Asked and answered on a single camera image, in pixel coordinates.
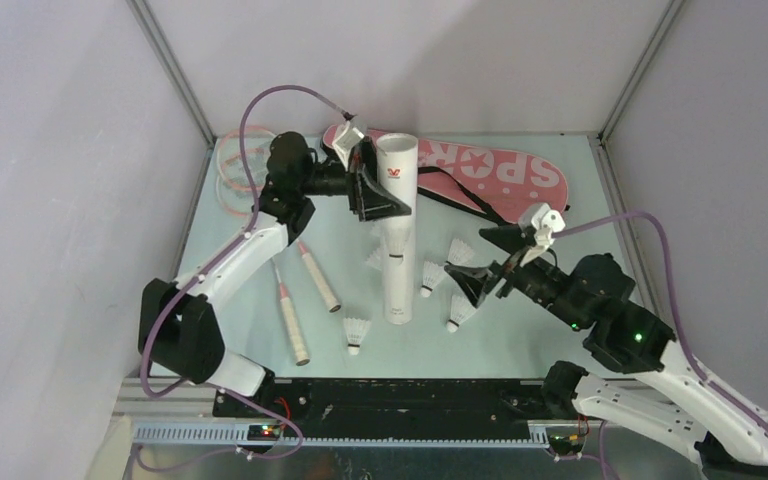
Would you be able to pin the aluminium front frame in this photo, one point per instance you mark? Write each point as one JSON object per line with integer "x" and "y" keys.
{"x": 196, "y": 416}

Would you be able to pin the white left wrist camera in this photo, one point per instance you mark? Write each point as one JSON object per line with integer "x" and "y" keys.
{"x": 348, "y": 135}

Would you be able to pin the white shuttlecock tube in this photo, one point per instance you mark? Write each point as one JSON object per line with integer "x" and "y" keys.
{"x": 397, "y": 155}

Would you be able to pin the white shuttlecock beside tube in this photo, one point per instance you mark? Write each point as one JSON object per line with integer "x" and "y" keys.
{"x": 374, "y": 259}

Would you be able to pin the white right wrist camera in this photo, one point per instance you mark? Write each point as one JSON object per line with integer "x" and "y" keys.
{"x": 539, "y": 223}

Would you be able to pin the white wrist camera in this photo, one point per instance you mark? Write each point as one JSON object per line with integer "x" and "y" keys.
{"x": 539, "y": 223}
{"x": 348, "y": 135}

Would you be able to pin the white shuttlecock front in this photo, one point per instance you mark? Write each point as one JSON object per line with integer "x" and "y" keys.
{"x": 356, "y": 330}

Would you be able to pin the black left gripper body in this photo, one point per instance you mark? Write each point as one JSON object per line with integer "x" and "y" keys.
{"x": 328, "y": 179}

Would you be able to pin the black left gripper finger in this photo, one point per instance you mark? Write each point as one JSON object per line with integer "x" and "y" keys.
{"x": 364, "y": 158}
{"x": 370, "y": 201}

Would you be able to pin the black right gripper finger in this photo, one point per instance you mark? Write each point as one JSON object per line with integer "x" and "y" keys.
{"x": 476, "y": 283}
{"x": 512, "y": 239}

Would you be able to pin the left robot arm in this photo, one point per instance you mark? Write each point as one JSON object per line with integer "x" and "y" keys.
{"x": 178, "y": 326}

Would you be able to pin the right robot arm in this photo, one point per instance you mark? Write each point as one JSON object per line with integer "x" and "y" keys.
{"x": 699, "y": 416}

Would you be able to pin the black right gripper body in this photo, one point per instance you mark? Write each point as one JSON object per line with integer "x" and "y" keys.
{"x": 538, "y": 281}

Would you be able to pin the pink sport racket bag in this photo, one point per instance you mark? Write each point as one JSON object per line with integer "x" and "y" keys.
{"x": 495, "y": 184}

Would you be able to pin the white shuttlecock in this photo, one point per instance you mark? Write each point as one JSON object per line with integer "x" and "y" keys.
{"x": 356, "y": 330}
{"x": 460, "y": 252}
{"x": 374, "y": 259}
{"x": 461, "y": 310}
{"x": 433, "y": 274}

